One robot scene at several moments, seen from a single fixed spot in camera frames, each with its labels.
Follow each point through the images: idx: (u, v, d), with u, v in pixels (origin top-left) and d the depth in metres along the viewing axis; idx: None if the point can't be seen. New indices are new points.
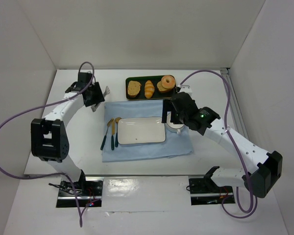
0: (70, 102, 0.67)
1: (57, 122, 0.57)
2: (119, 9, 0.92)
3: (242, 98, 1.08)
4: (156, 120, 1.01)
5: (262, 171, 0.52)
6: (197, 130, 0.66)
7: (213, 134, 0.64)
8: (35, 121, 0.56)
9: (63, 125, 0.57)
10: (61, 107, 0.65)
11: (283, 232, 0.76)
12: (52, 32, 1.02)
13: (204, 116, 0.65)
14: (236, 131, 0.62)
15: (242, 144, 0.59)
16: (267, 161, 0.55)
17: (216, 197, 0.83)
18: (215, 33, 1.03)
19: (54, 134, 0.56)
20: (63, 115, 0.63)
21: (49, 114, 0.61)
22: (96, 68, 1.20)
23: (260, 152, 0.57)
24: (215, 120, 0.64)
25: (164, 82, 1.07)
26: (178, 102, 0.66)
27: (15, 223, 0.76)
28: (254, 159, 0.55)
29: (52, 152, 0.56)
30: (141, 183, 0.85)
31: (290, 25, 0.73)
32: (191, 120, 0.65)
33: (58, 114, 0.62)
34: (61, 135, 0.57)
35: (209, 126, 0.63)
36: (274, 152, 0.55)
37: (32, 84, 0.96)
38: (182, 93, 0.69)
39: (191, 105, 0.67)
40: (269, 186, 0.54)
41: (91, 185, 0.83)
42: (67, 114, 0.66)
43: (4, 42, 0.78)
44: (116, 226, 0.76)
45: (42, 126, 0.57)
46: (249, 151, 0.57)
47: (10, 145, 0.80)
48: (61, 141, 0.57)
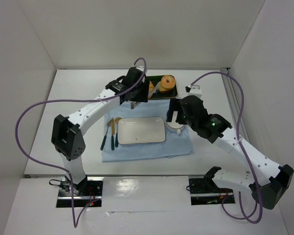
0: (101, 105, 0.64)
1: (74, 128, 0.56)
2: (119, 9, 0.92)
3: (242, 98, 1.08)
4: (156, 119, 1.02)
5: (275, 186, 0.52)
6: (207, 138, 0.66)
7: (224, 143, 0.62)
8: (58, 117, 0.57)
9: (80, 132, 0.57)
10: (89, 109, 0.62)
11: (283, 232, 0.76)
12: (53, 32, 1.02)
13: (215, 124, 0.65)
14: (248, 142, 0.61)
15: (254, 156, 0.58)
16: (279, 175, 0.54)
17: (216, 197, 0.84)
18: (215, 33, 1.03)
19: (69, 138, 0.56)
20: (86, 120, 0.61)
21: (73, 115, 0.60)
22: (96, 68, 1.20)
23: (272, 165, 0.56)
24: (227, 129, 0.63)
25: (164, 82, 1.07)
26: (189, 107, 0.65)
27: (15, 223, 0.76)
28: (266, 173, 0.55)
29: (64, 150, 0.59)
30: (141, 183, 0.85)
31: (290, 25, 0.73)
32: (201, 127, 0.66)
33: (82, 117, 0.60)
34: (75, 142, 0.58)
35: (220, 135, 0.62)
36: (285, 166, 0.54)
37: (32, 84, 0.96)
38: (193, 97, 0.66)
39: (202, 111, 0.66)
40: (278, 199, 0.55)
41: (91, 185, 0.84)
42: (93, 117, 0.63)
43: (4, 42, 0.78)
44: (116, 226, 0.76)
45: (63, 124, 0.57)
46: (260, 163, 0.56)
47: (11, 145, 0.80)
48: (74, 146, 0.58)
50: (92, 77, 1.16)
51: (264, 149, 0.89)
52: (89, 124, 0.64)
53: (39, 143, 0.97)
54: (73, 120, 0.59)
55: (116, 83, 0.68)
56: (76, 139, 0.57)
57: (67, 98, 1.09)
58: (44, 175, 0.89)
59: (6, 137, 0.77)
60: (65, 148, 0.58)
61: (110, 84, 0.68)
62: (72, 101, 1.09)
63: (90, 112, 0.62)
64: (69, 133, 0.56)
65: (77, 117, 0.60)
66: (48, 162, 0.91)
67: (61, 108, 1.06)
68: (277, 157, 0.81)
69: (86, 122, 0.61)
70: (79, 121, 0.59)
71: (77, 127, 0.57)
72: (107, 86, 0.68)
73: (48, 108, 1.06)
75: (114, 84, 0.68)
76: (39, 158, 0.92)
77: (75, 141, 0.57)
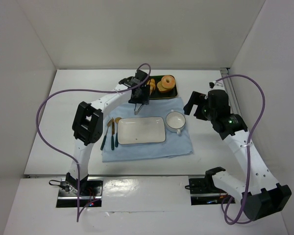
0: (117, 96, 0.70)
1: (98, 111, 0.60)
2: (118, 9, 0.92)
3: (242, 98, 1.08)
4: (156, 120, 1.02)
5: (263, 196, 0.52)
6: (220, 132, 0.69)
7: (233, 143, 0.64)
8: (82, 104, 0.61)
9: (102, 117, 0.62)
10: (108, 98, 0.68)
11: (282, 232, 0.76)
12: (53, 33, 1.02)
13: (232, 122, 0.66)
14: (255, 150, 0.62)
15: (256, 164, 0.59)
16: (273, 190, 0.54)
17: (216, 197, 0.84)
18: (215, 33, 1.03)
19: (92, 122, 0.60)
20: (106, 107, 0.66)
21: (95, 102, 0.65)
22: (96, 68, 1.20)
23: (270, 179, 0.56)
24: (241, 131, 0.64)
25: (164, 82, 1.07)
26: (214, 99, 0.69)
27: (15, 223, 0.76)
28: (260, 183, 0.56)
29: (85, 134, 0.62)
30: (141, 183, 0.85)
31: (290, 25, 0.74)
32: (218, 121, 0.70)
33: (102, 104, 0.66)
34: (97, 125, 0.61)
35: (232, 133, 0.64)
36: (283, 186, 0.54)
37: (33, 84, 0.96)
38: (222, 92, 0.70)
39: (224, 107, 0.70)
40: (262, 214, 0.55)
41: (91, 185, 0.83)
42: (110, 106, 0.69)
43: (4, 42, 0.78)
44: (115, 226, 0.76)
45: (85, 110, 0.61)
46: (259, 173, 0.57)
47: (11, 144, 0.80)
48: (96, 129, 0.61)
50: (92, 77, 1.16)
51: (264, 149, 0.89)
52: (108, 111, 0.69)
53: (39, 142, 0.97)
54: (95, 106, 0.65)
55: (128, 80, 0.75)
56: (98, 123, 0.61)
57: (67, 98, 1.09)
58: (44, 175, 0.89)
59: (6, 137, 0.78)
60: (86, 132, 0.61)
61: (123, 79, 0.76)
62: (72, 101, 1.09)
63: (112, 99, 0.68)
64: (93, 115, 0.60)
65: (98, 104, 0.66)
66: (48, 162, 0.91)
67: (61, 108, 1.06)
68: (277, 156, 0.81)
69: (106, 109, 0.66)
70: (100, 107, 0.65)
71: (100, 110, 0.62)
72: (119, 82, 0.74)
73: (48, 108, 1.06)
75: (126, 81, 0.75)
76: (40, 159, 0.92)
77: (97, 125, 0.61)
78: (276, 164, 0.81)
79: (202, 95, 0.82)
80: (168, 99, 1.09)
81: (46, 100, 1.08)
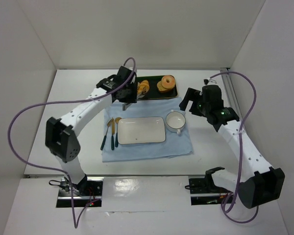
0: (92, 104, 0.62)
1: (68, 129, 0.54)
2: (119, 10, 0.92)
3: (242, 98, 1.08)
4: (156, 120, 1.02)
5: (257, 178, 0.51)
6: (213, 125, 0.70)
7: (226, 131, 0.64)
8: (51, 120, 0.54)
9: (74, 134, 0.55)
10: (81, 109, 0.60)
11: (283, 232, 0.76)
12: (53, 33, 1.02)
13: (224, 114, 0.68)
14: (248, 137, 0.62)
15: (248, 150, 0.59)
16: (266, 173, 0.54)
17: (216, 197, 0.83)
18: (215, 33, 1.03)
19: (63, 140, 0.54)
20: (79, 120, 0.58)
21: (65, 116, 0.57)
22: (97, 68, 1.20)
23: (263, 163, 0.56)
24: (233, 121, 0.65)
25: (164, 82, 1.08)
26: (208, 92, 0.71)
27: (15, 222, 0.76)
28: (253, 167, 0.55)
29: (60, 152, 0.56)
30: (141, 183, 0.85)
31: (290, 26, 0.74)
32: (211, 114, 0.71)
33: (74, 117, 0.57)
34: (70, 143, 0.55)
35: (225, 124, 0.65)
36: (277, 169, 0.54)
37: (33, 84, 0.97)
38: (215, 86, 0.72)
39: (216, 101, 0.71)
40: (259, 199, 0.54)
41: (91, 185, 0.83)
42: (85, 118, 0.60)
43: (5, 43, 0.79)
44: (116, 226, 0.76)
45: (55, 127, 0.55)
46: (252, 157, 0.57)
47: (11, 145, 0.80)
48: (69, 147, 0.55)
50: (92, 77, 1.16)
51: (264, 150, 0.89)
52: (84, 123, 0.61)
53: (39, 143, 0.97)
54: (65, 122, 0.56)
55: (107, 82, 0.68)
56: (70, 140, 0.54)
57: (67, 98, 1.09)
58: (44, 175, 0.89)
59: (6, 137, 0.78)
60: (61, 151, 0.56)
61: (101, 82, 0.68)
62: (72, 101, 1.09)
63: (87, 106, 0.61)
64: (63, 134, 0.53)
65: (68, 119, 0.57)
66: (48, 162, 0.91)
67: (61, 108, 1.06)
68: (277, 157, 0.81)
69: (80, 123, 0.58)
70: (71, 122, 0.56)
71: (71, 127, 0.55)
72: (98, 85, 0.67)
73: (48, 108, 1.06)
75: (105, 82, 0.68)
76: (40, 159, 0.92)
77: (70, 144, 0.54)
78: (276, 164, 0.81)
79: (196, 91, 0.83)
80: (168, 99, 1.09)
81: (46, 100, 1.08)
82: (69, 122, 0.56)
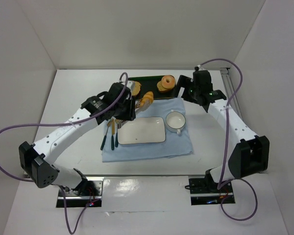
0: (71, 129, 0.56)
1: (39, 159, 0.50)
2: (119, 10, 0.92)
3: (242, 98, 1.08)
4: (156, 120, 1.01)
5: (242, 144, 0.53)
6: (202, 106, 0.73)
7: (214, 109, 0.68)
8: (23, 146, 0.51)
9: (46, 165, 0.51)
10: (58, 135, 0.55)
11: (283, 232, 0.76)
12: (52, 33, 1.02)
13: (212, 94, 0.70)
14: (235, 112, 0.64)
15: (235, 122, 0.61)
16: (252, 140, 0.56)
17: (216, 197, 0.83)
18: (215, 33, 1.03)
19: (34, 170, 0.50)
20: (54, 148, 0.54)
21: (40, 143, 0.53)
22: (96, 68, 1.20)
23: (249, 132, 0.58)
24: (221, 100, 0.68)
25: (164, 82, 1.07)
26: (197, 76, 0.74)
27: (15, 222, 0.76)
28: (239, 136, 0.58)
29: (33, 179, 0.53)
30: (141, 182, 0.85)
31: (290, 26, 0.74)
32: (201, 96, 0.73)
33: (48, 145, 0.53)
34: (42, 173, 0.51)
35: (212, 101, 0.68)
36: (262, 136, 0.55)
37: (32, 84, 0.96)
38: (205, 71, 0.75)
39: (206, 83, 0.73)
40: (247, 168, 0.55)
41: (91, 185, 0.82)
42: (62, 144, 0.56)
43: (5, 43, 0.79)
44: (116, 226, 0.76)
45: (28, 154, 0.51)
46: (238, 128, 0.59)
47: (10, 145, 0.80)
48: (42, 176, 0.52)
50: (92, 77, 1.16)
51: None
52: (61, 148, 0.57)
53: None
54: (38, 149, 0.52)
55: (94, 102, 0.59)
56: (41, 171, 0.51)
57: (67, 99, 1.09)
58: None
59: (6, 137, 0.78)
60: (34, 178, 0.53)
61: (87, 102, 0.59)
62: (72, 101, 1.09)
63: (64, 134, 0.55)
64: (34, 164, 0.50)
65: (42, 145, 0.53)
66: None
67: (61, 108, 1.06)
68: (277, 157, 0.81)
69: (54, 151, 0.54)
70: (44, 150, 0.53)
71: (43, 156, 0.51)
72: (84, 105, 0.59)
73: (48, 108, 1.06)
75: (93, 102, 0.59)
76: None
77: (42, 173, 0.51)
78: (276, 164, 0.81)
79: (188, 78, 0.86)
80: (168, 99, 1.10)
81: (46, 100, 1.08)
82: (42, 150, 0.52)
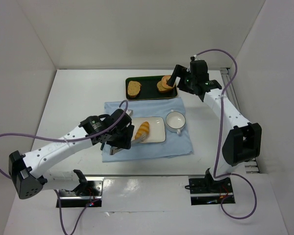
0: (64, 147, 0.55)
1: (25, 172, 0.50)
2: (119, 10, 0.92)
3: (242, 98, 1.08)
4: (156, 121, 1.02)
5: (236, 131, 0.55)
6: (198, 95, 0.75)
7: (209, 99, 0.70)
8: (13, 154, 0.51)
9: (32, 178, 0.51)
10: (50, 150, 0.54)
11: (283, 232, 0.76)
12: (53, 33, 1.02)
13: (208, 84, 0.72)
14: (230, 101, 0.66)
15: (229, 110, 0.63)
16: (245, 127, 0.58)
17: (216, 197, 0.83)
18: (215, 33, 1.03)
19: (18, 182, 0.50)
20: (43, 163, 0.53)
21: (30, 154, 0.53)
22: (97, 68, 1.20)
23: (242, 120, 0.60)
24: (216, 89, 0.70)
25: (164, 82, 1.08)
26: (194, 66, 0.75)
27: (15, 222, 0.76)
28: (233, 123, 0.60)
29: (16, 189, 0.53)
30: (141, 183, 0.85)
31: (290, 27, 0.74)
32: (197, 85, 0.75)
33: (38, 158, 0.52)
34: (26, 186, 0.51)
35: (208, 91, 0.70)
36: (254, 123, 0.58)
37: (32, 84, 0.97)
38: (202, 60, 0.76)
39: (202, 73, 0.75)
40: (240, 154, 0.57)
41: (91, 185, 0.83)
42: (53, 160, 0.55)
43: (5, 43, 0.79)
44: (116, 226, 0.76)
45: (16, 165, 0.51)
46: (232, 115, 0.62)
47: (10, 145, 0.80)
48: (25, 188, 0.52)
50: (92, 77, 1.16)
51: (264, 149, 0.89)
52: (51, 164, 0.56)
53: (39, 142, 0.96)
54: (27, 161, 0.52)
55: (93, 121, 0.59)
56: (25, 184, 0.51)
57: (67, 98, 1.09)
58: None
59: (6, 138, 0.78)
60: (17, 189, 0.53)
61: (86, 121, 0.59)
62: (72, 101, 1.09)
63: (57, 152, 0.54)
64: (19, 176, 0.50)
65: (33, 157, 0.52)
66: None
67: (61, 108, 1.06)
68: (277, 157, 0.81)
69: (43, 165, 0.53)
70: (33, 163, 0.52)
71: (29, 170, 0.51)
72: (83, 123, 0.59)
73: (47, 108, 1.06)
75: (91, 120, 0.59)
76: None
77: (25, 186, 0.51)
78: (277, 164, 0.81)
79: (183, 67, 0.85)
80: (168, 99, 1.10)
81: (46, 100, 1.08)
82: (32, 162, 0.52)
